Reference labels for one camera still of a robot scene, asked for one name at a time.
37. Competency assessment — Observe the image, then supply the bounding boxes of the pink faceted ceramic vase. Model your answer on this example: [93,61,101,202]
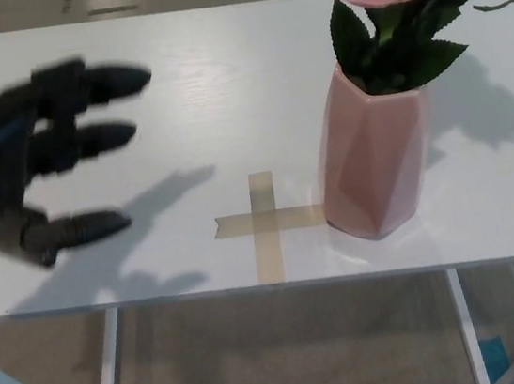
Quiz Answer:
[303,52,447,245]

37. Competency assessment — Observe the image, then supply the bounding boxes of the teal floor tape patch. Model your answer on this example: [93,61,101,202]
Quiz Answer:
[477,333,513,384]

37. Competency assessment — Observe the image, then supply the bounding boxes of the long beige tape strip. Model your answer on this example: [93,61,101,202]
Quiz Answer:
[212,201,329,241]

